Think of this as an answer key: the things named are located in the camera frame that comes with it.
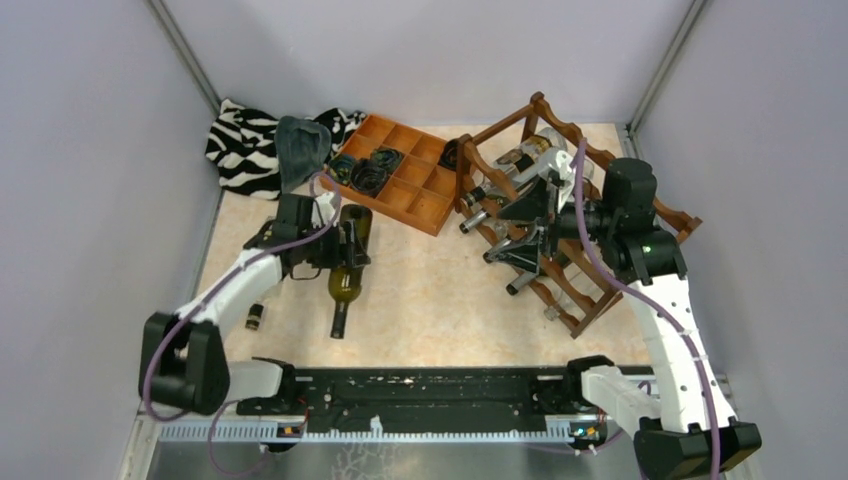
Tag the wooden wine rack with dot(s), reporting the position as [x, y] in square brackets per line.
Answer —
[625, 235]

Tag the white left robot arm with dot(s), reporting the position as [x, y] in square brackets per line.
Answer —
[183, 359]

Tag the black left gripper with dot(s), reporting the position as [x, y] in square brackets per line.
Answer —
[351, 253]

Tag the clear liquor bottle gold label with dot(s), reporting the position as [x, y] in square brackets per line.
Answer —
[254, 317]

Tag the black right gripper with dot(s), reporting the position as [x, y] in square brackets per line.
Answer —
[535, 205]

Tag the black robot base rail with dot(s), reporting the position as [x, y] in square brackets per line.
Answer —
[530, 405]

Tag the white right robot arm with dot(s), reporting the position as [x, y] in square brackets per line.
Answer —
[688, 429]

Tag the black rolled item right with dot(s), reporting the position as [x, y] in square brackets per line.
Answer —
[448, 158]

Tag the small clear glass bottle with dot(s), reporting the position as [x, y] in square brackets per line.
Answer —
[506, 230]

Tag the orange wooden compartment tray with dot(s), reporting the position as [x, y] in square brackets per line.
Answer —
[418, 193]

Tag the dark wine bottle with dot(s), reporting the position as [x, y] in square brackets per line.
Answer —
[474, 221]
[345, 285]

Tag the dark wine bottle back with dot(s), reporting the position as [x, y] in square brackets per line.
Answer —
[474, 221]

